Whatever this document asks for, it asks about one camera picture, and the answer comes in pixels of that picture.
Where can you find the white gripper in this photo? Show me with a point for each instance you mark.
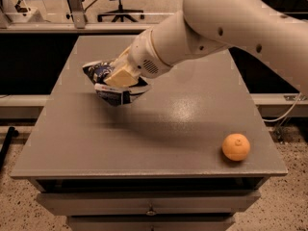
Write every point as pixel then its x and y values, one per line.
pixel 143 56

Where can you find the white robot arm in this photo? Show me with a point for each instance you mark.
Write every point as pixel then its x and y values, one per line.
pixel 205 27

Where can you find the blue potato chip bag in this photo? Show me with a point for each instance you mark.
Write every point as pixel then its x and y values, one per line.
pixel 116 96

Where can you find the orange fruit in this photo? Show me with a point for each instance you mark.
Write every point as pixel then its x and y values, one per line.
pixel 236 147

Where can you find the grey cabinet drawer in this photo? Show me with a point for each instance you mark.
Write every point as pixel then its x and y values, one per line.
pixel 146 203
pixel 177 223

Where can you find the metal frame post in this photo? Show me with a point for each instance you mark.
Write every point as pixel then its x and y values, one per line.
pixel 78 14

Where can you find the white box on floor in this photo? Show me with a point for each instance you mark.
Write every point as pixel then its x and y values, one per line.
pixel 31 15

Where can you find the black pole on floor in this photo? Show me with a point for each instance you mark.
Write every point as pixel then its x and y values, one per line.
pixel 12 132

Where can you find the grey cabinet upper drawer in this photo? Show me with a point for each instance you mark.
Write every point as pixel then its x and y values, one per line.
pixel 146 203

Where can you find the grey cabinet lower drawer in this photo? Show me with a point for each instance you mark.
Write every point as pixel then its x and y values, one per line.
pixel 177 223

